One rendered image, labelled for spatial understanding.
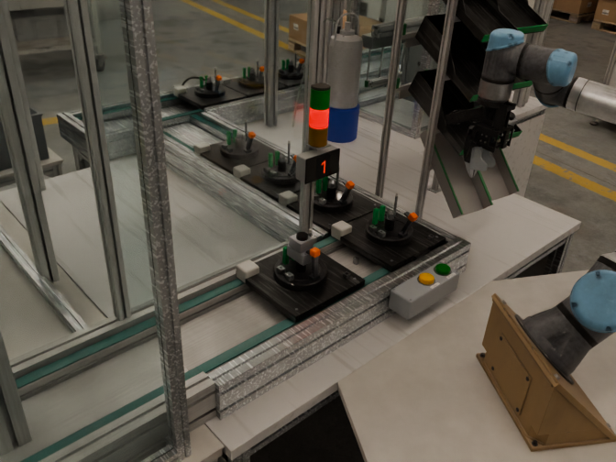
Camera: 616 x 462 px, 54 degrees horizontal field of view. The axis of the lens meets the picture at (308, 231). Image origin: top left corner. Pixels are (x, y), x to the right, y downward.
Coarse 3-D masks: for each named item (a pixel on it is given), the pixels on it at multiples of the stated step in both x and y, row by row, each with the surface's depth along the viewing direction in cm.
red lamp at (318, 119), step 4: (328, 108) 151; (312, 112) 151; (316, 112) 150; (320, 112) 150; (324, 112) 150; (328, 112) 152; (312, 116) 151; (316, 116) 151; (320, 116) 151; (324, 116) 151; (328, 116) 153; (312, 120) 152; (316, 120) 151; (320, 120) 151; (324, 120) 152; (312, 124) 152; (316, 124) 152; (320, 124) 152; (324, 124) 152; (316, 128) 152; (320, 128) 152
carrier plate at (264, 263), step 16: (272, 256) 163; (320, 256) 164; (272, 272) 156; (336, 272) 158; (352, 272) 158; (256, 288) 151; (272, 288) 151; (320, 288) 152; (336, 288) 152; (352, 288) 153; (272, 304) 148; (288, 304) 145; (304, 304) 146; (320, 304) 146
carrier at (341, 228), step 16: (384, 208) 176; (336, 224) 175; (352, 224) 180; (368, 224) 176; (384, 224) 174; (400, 224) 177; (416, 224) 181; (352, 240) 172; (368, 240) 172; (384, 240) 169; (400, 240) 169; (416, 240) 173; (432, 240) 173; (368, 256) 167; (384, 256) 165; (400, 256) 166
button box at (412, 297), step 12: (444, 276) 160; (456, 276) 162; (396, 288) 155; (408, 288) 155; (420, 288) 155; (432, 288) 155; (444, 288) 159; (396, 300) 154; (408, 300) 151; (420, 300) 153; (432, 300) 157; (396, 312) 155; (408, 312) 152; (420, 312) 156
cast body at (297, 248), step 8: (304, 232) 150; (296, 240) 149; (304, 240) 149; (312, 240) 150; (288, 248) 152; (296, 248) 150; (304, 248) 149; (296, 256) 151; (304, 256) 149; (304, 264) 150
